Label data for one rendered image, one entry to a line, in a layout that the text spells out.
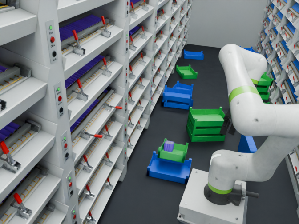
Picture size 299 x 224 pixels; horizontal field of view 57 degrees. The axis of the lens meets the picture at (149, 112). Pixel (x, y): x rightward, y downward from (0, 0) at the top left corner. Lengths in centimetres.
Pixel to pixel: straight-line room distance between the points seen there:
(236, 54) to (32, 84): 84
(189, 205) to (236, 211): 22
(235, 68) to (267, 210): 114
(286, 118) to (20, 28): 83
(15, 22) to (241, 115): 72
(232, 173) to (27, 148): 86
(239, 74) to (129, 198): 114
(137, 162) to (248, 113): 134
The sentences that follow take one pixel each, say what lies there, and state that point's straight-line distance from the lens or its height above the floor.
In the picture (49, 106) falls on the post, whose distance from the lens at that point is 91.
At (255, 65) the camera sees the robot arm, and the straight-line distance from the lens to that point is 136.
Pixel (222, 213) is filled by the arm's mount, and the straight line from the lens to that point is 142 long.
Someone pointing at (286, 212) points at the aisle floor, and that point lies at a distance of 211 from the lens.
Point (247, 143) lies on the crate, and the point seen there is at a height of 20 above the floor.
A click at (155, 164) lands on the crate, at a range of 215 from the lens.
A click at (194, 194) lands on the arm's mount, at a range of 146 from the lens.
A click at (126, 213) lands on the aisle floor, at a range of 183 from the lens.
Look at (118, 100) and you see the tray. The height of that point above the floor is 69.
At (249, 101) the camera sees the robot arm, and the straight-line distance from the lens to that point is 100.
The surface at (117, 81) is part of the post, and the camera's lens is 158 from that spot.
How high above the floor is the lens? 143
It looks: 31 degrees down
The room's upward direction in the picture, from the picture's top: 4 degrees clockwise
